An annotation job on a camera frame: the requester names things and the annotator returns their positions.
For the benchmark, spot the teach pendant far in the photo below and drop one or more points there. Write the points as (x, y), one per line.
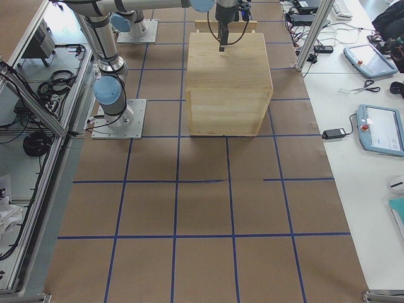
(369, 61)

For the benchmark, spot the small black power brick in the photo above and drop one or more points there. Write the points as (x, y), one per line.
(331, 134)

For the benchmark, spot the black power adapter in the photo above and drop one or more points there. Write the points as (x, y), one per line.
(300, 20)

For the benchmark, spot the teach pendant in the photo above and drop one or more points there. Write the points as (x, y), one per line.
(369, 61)
(380, 130)

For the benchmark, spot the aluminium frame post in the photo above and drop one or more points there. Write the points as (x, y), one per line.
(321, 16)

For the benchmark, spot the wooden drawer cabinet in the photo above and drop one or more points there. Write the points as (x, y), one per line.
(227, 93)

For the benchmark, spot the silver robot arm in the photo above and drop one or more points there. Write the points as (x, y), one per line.
(123, 20)
(96, 15)

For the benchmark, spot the white crumpled cloth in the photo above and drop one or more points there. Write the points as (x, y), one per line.
(11, 214)

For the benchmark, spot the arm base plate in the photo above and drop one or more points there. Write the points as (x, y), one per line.
(141, 33)
(129, 125)

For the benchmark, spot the teach pendant near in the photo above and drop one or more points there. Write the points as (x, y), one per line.
(380, 130)

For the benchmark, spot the black handled scissors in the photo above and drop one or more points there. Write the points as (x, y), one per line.
(367, 86)

